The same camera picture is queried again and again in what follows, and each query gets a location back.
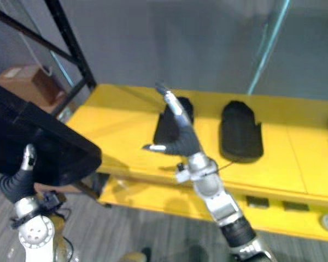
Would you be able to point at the yellow shelf board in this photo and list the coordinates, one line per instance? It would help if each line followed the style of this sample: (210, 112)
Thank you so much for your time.
(207, 152)

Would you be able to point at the black metal shelf frame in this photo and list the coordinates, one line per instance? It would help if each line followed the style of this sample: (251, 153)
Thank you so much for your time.
(57, 49)

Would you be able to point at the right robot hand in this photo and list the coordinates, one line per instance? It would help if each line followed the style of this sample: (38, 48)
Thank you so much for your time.
(180, 128)

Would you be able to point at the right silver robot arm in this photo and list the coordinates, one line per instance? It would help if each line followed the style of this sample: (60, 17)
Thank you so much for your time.
(221, 204)

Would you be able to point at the brown cardboard box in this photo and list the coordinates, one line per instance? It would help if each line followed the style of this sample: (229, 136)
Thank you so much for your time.
(30, 84)

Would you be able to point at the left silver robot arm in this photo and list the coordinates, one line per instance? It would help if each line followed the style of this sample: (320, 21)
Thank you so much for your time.
(34, 229)

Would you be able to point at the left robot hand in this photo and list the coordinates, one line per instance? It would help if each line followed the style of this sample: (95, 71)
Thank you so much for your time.
(17, 181)

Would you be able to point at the teal metal post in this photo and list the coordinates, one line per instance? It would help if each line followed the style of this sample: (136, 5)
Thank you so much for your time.
(268, 46)

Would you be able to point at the black plastic housing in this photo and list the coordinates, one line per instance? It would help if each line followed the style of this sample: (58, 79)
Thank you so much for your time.
(241, 132)
(41, 139)
(166, 124)

